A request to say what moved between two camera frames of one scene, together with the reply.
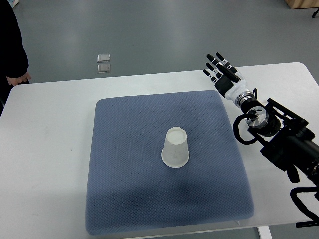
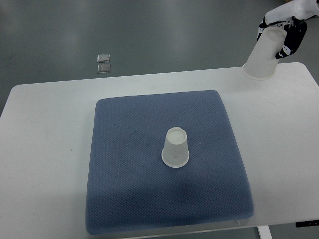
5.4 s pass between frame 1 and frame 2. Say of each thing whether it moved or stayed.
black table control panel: stayed
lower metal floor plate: stayed
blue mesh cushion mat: stayed
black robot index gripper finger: moved
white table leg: stayed
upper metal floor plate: stayed
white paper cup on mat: stayed
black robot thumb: moved
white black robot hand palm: moved
